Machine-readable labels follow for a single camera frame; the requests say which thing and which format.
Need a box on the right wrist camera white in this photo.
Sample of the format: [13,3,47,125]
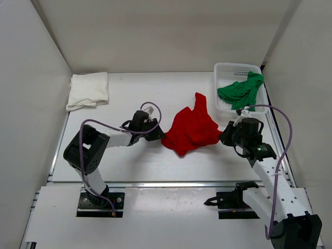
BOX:
[236,108,252,120]

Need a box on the white plastic basket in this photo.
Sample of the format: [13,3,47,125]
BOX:
[214,63,268,117]

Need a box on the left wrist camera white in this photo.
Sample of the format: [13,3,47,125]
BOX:
[143,106,154,115]

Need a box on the aluminium rail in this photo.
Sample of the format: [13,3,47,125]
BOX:
[48,181,294,189]

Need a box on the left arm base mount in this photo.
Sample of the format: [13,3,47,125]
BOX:
[76,188,125,218]

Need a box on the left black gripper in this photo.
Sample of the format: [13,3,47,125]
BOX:
[139,118,166,141]

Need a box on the red t shirt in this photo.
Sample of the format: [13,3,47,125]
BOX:
[161,92,222,157]

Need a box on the white t shirt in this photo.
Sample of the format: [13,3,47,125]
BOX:
[66,72,109,112]

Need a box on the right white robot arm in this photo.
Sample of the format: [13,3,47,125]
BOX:
[219,117,322,248]

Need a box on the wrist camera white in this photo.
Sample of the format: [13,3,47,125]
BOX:
[143,106,154,115]
[236,108,252,120]

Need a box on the green t shirt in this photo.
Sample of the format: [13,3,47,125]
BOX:
[217,71,264,110]

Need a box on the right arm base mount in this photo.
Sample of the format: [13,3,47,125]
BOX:
[204,181,259,219]

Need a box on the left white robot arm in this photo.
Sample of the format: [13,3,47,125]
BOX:
[63,110,165,209]

